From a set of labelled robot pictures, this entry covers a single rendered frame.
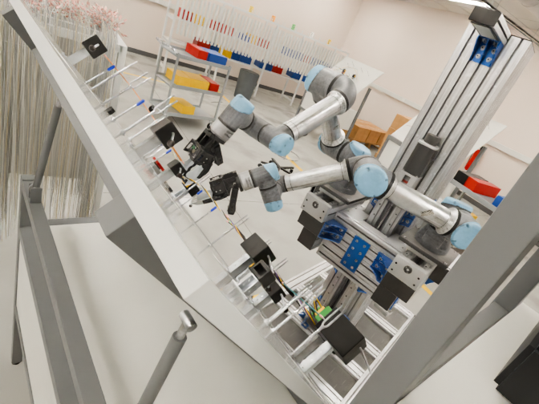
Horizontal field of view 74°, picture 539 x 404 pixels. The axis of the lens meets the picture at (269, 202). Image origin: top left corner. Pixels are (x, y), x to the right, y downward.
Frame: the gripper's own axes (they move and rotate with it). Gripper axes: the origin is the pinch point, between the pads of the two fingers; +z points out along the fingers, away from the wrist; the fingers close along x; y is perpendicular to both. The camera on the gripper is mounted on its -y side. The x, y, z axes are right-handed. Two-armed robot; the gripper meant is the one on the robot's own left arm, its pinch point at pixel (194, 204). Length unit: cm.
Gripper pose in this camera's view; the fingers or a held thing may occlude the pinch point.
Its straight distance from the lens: 144.2
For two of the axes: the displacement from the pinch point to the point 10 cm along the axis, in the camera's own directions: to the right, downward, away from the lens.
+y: -3.0, -9.0, -3.1
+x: 1.3, 2.8, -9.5
